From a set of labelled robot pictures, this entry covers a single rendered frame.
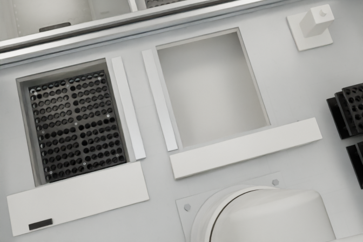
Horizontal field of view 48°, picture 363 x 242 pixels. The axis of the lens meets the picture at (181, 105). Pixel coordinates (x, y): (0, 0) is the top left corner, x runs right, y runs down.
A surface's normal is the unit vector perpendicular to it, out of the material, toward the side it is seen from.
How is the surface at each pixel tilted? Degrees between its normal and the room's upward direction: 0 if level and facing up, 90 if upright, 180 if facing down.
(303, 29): 90
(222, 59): 0
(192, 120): 0
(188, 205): 0
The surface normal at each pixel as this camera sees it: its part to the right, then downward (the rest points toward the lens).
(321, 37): 0.05, -0.25
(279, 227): -0.18, -0.19
